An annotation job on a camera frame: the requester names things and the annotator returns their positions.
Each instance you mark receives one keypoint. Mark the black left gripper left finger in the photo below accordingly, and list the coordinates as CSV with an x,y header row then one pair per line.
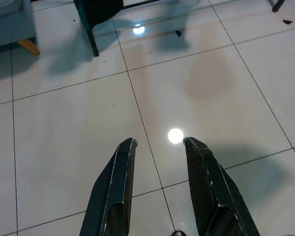
x,y
113,191

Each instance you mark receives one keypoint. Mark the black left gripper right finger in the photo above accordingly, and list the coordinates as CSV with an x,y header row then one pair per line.
x,y
211,191

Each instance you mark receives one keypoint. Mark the black metal clothes rack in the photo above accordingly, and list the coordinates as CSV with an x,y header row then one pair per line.
x,y
92,41

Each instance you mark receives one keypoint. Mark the small black floor scrap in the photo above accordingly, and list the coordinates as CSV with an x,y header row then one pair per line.
x,y
287,21
178,33

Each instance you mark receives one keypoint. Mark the grey upholstered ottoman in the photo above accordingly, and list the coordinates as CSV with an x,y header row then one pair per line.
x,y
9,27

